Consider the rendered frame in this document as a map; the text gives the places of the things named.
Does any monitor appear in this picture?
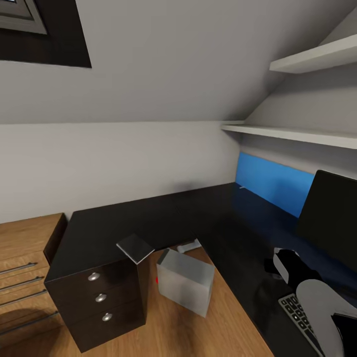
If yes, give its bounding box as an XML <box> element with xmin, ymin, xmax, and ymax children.
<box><xmin>295</xmin><ymin>170</ymin><xmax>357</xmax><ymax>295</ymax></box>

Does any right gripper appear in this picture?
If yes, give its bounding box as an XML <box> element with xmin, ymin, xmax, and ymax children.
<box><xmin>264</xmin><ymin>258</ymin><xmax>281</xmax><ymax>275</ymax></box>

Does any notebook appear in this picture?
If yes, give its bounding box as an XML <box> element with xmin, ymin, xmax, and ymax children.
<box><xmin>117</xmin><ymin>233</ymin><xmax>155</xmax><ymax>264</ymax></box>

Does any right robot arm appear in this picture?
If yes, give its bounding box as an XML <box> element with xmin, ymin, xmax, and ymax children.
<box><xmin>264</xmin><ymin>248</ymin><xmax>357</xmax><ymax>357</ymax></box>

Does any keyboard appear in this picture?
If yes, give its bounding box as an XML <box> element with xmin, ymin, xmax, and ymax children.
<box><xmin>278</xmin><ymin>293</ymin><xmax>326</xmax><ymax>357</ymax></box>

